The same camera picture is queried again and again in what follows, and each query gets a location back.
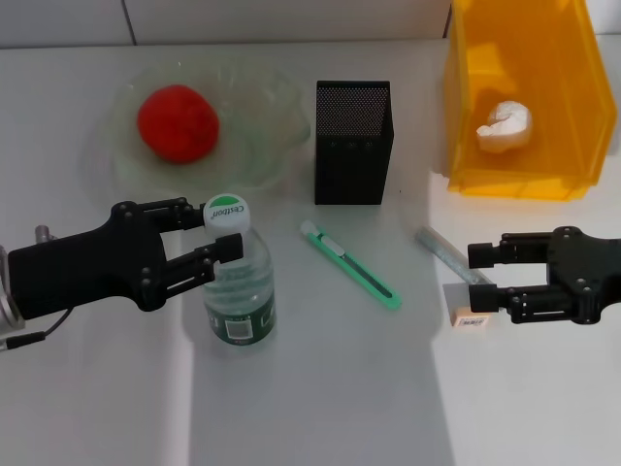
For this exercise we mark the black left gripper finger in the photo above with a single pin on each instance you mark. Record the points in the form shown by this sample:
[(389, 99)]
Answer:
[(174, 213), (199, 264)]

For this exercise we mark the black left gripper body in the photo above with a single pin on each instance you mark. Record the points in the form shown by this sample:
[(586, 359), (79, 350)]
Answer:
[(87, 267)]

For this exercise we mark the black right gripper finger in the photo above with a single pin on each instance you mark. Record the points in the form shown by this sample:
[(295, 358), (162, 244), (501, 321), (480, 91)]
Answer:
[(514, 252), (529, 303)]

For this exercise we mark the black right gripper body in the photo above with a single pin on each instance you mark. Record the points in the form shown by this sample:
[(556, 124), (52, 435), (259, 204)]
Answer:
[(587, 272)]

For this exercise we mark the clear green-label water bottle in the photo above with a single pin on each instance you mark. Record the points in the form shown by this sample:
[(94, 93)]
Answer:
[(240, 296)]

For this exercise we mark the grey metal bar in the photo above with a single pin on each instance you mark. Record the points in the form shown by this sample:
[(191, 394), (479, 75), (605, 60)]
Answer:
[(441, 250)]

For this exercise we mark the red ball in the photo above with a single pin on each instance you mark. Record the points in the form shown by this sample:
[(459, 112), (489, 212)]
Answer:
[(177, 123)]

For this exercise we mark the white paper ball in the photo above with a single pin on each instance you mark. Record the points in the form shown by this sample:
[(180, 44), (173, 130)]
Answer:
[(507, 126)]

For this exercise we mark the green utility knife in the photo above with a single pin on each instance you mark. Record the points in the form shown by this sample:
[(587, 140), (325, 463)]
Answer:
[(354, 267)]

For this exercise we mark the small beige eraser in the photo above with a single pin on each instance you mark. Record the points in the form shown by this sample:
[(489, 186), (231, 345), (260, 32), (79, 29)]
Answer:
[(469, 320)]

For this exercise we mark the clear glass fruit plate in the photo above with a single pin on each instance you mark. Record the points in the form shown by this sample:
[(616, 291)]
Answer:
[(257, 136)]

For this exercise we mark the black mesh pen holder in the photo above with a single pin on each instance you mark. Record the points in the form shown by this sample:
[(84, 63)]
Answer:
[(351, 145)]

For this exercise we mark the yellow plastic bin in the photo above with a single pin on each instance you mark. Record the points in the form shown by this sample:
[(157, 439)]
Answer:
[(533, 58)]

